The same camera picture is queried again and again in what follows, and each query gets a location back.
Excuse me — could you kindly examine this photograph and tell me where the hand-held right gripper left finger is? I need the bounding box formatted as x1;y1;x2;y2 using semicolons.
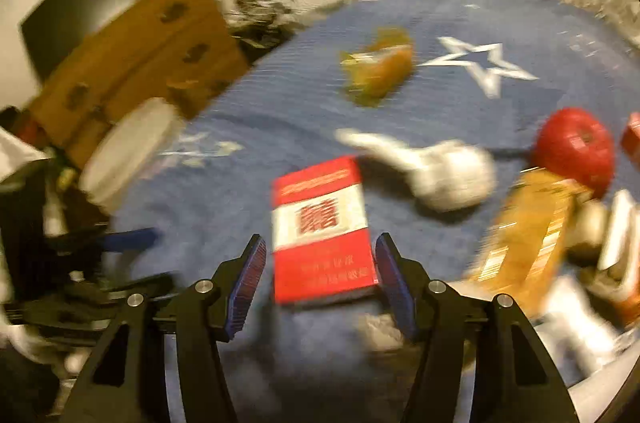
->
60;233;269;423

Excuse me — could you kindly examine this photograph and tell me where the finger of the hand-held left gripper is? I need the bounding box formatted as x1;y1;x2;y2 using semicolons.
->
95;270;176;305
97;227;162;255

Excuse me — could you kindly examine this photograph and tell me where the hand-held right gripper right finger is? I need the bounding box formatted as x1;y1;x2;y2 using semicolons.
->
375;232;576;423

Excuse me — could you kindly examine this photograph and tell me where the red and white cigarette box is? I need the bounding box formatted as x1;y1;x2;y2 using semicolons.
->
271;156;380;305

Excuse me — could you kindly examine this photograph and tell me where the white tissue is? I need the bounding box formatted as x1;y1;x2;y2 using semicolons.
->
334;128;497;212

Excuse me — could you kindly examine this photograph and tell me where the white plastic wrapper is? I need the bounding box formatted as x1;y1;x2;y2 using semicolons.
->
597;190;640;285

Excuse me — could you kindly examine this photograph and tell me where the red orange packet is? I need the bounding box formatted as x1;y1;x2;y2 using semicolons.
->
616;280;640;328

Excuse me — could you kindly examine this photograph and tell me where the white round container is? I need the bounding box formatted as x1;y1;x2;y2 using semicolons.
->
79;97;187;211

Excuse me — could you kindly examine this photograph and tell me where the orange snack packet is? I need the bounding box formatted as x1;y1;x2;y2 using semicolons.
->
462;168;592;320

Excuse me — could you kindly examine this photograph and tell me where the wooden drawer cabinet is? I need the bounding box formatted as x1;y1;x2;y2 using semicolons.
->
25;0;251;169

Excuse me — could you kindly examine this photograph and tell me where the blue checked star bedsheet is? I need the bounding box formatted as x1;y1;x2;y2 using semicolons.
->
107;0;640;423

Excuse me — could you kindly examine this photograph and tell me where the beige wooden block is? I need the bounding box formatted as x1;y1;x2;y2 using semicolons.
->
569;200;608;255

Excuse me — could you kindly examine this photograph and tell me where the yellow plastic wrapper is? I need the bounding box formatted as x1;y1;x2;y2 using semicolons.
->
340;28;416;108

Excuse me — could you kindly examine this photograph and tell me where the red apple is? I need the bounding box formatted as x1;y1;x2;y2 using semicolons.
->
531;107;617;200

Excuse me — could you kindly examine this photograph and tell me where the long red box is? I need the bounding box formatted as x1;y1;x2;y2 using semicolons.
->
620;112;640;165

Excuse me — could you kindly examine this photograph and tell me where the tangle of white cables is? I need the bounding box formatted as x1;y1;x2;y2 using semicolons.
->
207;0;283;50

